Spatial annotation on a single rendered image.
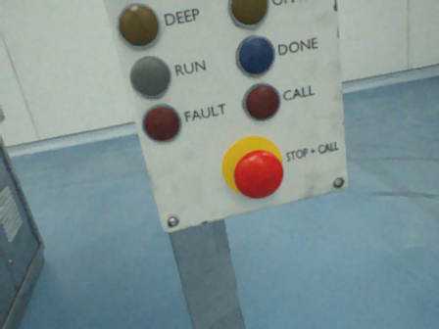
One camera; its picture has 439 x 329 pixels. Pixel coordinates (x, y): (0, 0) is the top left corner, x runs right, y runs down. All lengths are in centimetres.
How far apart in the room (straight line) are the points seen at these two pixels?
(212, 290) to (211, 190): 16
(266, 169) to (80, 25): 352
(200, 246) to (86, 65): 343
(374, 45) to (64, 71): 283
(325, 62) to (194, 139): 12
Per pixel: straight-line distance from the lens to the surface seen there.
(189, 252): 43
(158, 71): 30
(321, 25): 33
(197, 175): 33
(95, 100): 384
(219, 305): 48
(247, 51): 31
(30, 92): 397
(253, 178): 31
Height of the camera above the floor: 98
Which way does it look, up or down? 22 degrees down
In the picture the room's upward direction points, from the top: 10 degrees counter-clockwise
